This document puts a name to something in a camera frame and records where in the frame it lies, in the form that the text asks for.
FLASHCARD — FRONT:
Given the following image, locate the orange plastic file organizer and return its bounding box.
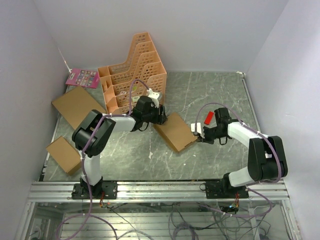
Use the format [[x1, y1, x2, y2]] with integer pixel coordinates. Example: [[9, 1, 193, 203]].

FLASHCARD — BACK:
[[98, 32, 167, 114]]

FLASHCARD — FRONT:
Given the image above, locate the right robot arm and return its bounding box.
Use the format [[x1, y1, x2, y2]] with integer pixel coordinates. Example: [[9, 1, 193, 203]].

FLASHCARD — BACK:
[[190, 107, 288, 198]]

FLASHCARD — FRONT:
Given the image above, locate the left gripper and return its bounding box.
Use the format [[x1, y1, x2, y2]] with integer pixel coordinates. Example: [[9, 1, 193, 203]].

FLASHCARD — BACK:
[[142, 103, 168, 126]]

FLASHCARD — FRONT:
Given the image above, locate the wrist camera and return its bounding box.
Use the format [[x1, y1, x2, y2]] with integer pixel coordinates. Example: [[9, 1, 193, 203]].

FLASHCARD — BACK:
[[190, 122, 204, 136], [146, 88, 162, 108]]

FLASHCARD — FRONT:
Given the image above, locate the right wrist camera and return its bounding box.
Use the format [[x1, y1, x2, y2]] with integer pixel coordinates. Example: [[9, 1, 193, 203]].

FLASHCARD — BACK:
[[190, 122, 204, 136]]

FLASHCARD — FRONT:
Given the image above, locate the aluminium mounting rail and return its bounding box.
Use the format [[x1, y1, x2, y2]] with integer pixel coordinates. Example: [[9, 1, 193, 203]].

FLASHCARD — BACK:
[[27, 180, 290, 203]]

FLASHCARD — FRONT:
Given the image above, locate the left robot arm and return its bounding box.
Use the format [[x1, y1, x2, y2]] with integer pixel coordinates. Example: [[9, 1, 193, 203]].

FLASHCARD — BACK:
[[71, 95, 167, 200]]

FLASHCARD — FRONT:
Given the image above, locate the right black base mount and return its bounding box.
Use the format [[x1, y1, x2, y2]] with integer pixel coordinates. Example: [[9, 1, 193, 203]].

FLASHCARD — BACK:
[[199, 180, 249, 199]]

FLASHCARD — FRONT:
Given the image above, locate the pink sticker sheet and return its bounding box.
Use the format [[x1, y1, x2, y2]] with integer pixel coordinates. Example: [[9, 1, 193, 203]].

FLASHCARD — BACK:
[[65, 68, 100, 89]]

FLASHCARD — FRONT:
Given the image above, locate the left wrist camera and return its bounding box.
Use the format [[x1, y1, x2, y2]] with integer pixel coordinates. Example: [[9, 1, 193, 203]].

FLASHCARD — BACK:
[[146, 88, 162, 108]]

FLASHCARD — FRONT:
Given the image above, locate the large folded cardboard box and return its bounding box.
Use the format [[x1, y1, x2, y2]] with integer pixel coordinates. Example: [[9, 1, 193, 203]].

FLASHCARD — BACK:
[[51, 86, 106, 130]]

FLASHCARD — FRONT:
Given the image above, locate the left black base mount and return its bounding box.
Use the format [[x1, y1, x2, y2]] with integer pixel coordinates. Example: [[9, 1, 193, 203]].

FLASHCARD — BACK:
[[71, 180, 118, 200]]

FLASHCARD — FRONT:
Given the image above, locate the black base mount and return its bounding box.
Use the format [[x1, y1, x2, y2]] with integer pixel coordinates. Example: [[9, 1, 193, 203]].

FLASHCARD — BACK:
[[199, 180, 249, 199], [71, 180, 118, 200]]

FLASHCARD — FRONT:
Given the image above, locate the brown cardboard box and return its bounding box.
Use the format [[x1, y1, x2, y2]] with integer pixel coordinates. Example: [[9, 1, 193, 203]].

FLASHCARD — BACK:
[[153, 112, 197, 153]]

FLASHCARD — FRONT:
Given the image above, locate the small folded cardboard box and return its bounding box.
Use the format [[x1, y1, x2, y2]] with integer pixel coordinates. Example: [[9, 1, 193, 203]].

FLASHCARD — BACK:
[[46, 136, 81, 176]]

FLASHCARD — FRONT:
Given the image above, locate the red rectangular block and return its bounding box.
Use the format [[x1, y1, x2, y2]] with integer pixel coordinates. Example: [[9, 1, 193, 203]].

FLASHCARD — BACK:
[[204, 111, 214, 125]]

